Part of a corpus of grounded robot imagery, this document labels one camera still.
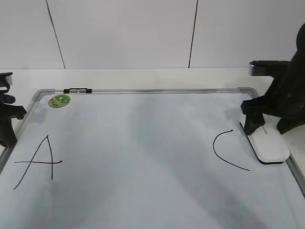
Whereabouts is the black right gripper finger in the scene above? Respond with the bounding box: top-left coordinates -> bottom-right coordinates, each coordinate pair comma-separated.
242,112 -> 265,135
276,117 -> 305,135

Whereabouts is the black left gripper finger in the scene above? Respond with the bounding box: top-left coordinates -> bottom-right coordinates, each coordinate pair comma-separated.
0,118 -> 17,147

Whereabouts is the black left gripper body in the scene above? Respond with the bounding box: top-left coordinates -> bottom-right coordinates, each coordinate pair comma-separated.
0,94 -> 27,121

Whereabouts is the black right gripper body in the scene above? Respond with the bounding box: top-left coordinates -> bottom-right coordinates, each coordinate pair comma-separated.
241,54 -> 305,118

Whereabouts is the white rectangular board eraser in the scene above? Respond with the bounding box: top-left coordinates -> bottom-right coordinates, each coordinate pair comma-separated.
246,114 -> 290,164

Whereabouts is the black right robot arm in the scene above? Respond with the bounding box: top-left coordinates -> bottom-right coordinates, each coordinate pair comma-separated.
241,26 -> 305,135

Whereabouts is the round green sticker magnet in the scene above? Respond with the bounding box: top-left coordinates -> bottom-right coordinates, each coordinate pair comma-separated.
48,94 -> 71,108

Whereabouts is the black silver marker pen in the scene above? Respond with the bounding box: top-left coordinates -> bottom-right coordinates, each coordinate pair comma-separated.
63,88 -> 92,94

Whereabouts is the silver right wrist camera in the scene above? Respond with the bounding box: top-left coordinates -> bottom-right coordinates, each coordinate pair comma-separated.
248,61 -> 290,78

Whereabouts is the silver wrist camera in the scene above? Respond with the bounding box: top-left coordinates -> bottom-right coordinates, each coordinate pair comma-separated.
0,72 -> 13,90
248,61 -> 290,78

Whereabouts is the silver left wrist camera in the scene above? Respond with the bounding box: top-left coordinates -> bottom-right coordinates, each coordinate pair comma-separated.
0,72 -> 13,90

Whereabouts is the white board with aluminium frame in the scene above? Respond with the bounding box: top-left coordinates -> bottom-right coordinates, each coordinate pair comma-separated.
0,88 -> 305,229

